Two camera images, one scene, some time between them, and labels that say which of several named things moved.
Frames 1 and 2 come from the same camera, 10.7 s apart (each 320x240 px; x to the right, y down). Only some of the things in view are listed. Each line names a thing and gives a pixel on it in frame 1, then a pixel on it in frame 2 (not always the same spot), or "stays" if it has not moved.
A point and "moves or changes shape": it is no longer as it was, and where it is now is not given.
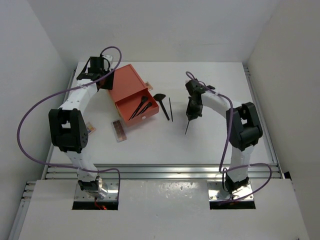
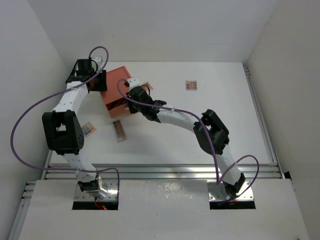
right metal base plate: [216, 192] stays
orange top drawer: [127, 107] moves or changes shape
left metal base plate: [112, 195] stays
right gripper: [191, 114] to [132, 109]
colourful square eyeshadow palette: [90, 129] stays
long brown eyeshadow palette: [119, 133] stays
